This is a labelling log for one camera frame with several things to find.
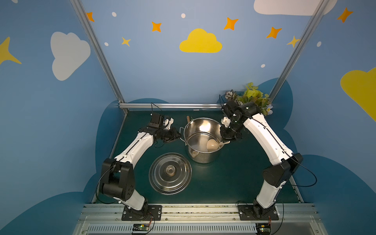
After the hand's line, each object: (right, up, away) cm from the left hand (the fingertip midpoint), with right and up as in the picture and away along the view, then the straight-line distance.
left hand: (182, 134), depth 85 cm
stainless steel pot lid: (-7, -24, +2) cm, 25 cm away
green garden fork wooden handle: (+4, +11, +29) cm, 32 cm away
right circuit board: (+42, -46, -13) cm, 64 cm away
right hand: (+23, -2, -9) cm, 25 cm away
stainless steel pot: (+9, -2, +20) cm, 22 cm away
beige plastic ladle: (+20, -8, +10) cm, 23 cm away
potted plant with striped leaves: (+47, +27, +13) cm, 56 cm away
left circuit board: (-20, -46, -13) cm, 52 cm away
